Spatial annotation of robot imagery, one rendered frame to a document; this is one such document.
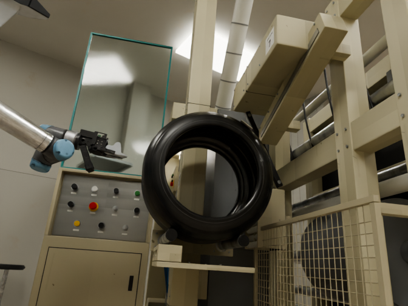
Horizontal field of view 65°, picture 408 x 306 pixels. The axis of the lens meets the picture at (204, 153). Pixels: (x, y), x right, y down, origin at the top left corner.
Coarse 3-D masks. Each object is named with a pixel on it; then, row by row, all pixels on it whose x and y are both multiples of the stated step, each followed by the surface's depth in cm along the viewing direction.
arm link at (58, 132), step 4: (44, 124) 129; (44, 128) 127; (48, 128) 128; (52, 128) 128; (56, 128) 129; (60, 128) 130; (52, 132) 127; (56, 132) 128; (60, 132) 128; (64, 132) 128; (56, 136) 127; (60, 136) 127
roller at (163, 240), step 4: (168, 232) 117; (172, 232) 118; (176, 232) 118; (164, 236) 123; (168, 236) 117; (172, 236) 117; (176, 236) 118; (160, 240) 141; (164, 240) 128; (168, 240) 118; (172, 240) 117
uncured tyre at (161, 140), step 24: (192, 120) 133; (216, 120) 135; (168, 144) 127; (192, 144) 158; (216, 144) 160; (240, 144) 155; (144, 168) 126; (240, 168) 159; (264, 168) 132; (144, 192) 126; (168, 192) 121; (240, 192) 155; (264, 192) 129; (168, 216) 120; (192, 216) 120; (240, 216) 123; (192, 240) 127; (216, 240) 124
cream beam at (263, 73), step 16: (288, 32) 127; (304, 32) 129; (272, 48) 129; (288, 48) 127; (304, 48) 127; (256, 64) 147; (272, 64) 137; (288, 64) 137; (240, 80) 172; (256, 80) 149; (272, 80) 149; (240, 96) 168; (256, 96) 163; (272, 96) 162; (256, 112) 180
